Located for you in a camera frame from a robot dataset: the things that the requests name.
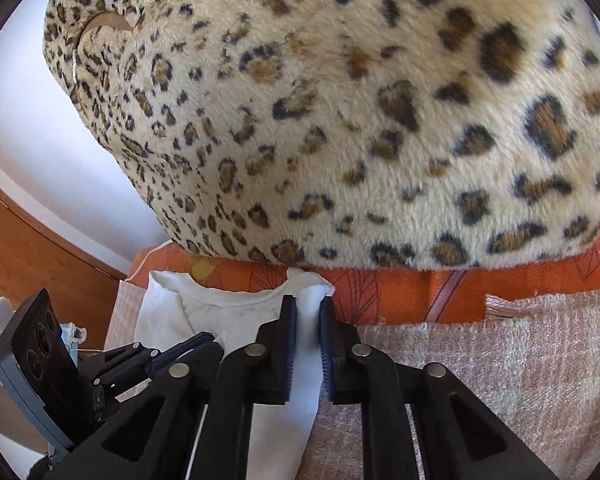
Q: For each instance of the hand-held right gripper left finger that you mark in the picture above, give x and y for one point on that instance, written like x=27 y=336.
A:
x=287 y=350

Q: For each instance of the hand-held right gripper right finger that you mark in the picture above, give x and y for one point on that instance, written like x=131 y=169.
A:
x=327 y=350

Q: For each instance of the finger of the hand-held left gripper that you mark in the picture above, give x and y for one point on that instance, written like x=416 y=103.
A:
x=125 y=365
x=190 y=345

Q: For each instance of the white t-shirt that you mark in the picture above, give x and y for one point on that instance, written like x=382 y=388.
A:
x=215 y=310

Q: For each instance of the orange patterned bed sheet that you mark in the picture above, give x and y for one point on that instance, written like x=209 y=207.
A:
x=395 y=295

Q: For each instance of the wooden desk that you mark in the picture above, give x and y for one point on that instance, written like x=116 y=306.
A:
x=40 y=240

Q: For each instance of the pink plaid blanket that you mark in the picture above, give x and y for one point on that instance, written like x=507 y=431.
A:
x=505 y=360

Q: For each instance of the leopard print cushion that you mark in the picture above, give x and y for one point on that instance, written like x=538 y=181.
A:
x=355 y=110

